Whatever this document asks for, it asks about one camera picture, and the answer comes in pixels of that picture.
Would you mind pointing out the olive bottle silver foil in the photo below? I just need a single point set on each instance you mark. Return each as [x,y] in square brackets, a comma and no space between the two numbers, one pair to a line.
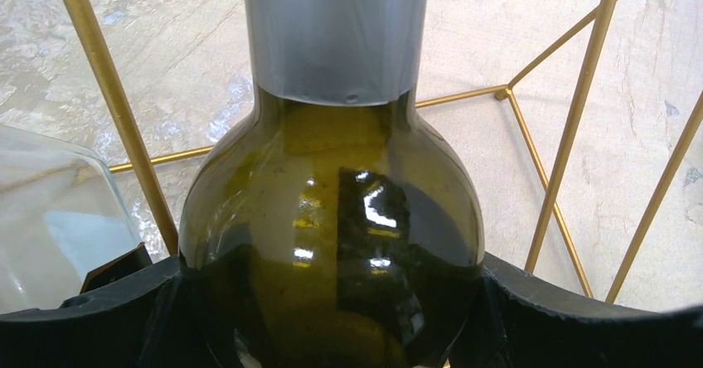
[333,226]

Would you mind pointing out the clear square bottle black cap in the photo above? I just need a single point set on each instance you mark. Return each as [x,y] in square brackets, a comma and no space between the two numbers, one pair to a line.
[65,229]

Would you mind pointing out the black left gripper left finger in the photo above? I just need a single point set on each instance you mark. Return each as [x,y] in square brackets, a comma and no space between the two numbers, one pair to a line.
[142,320]

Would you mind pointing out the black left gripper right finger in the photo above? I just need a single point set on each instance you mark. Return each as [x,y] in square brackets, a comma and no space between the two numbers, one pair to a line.
[519,320]

